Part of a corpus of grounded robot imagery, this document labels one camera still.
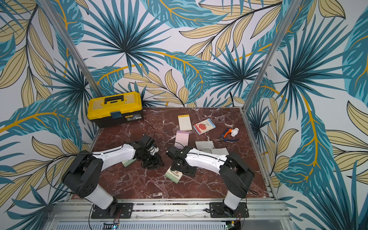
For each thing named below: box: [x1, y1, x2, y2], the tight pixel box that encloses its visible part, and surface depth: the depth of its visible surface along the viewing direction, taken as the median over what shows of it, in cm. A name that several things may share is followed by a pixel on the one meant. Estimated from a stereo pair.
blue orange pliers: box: [215, 128, 240, 143], surface depth 103 cm
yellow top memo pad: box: [177, 114, 193, 131], surface depth 112 cm
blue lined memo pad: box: [195, 140, 215, 151], surface depth 102 cm
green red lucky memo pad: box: [164, 165, 184, 184], surface depth 86 cm
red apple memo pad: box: [193, 117, 217, 136], surface depth 109 cm
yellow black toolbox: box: [87, 91, 144, 128], surface depth 100 cm
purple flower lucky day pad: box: [173, 130, 190, 150], surface depth 103 cm
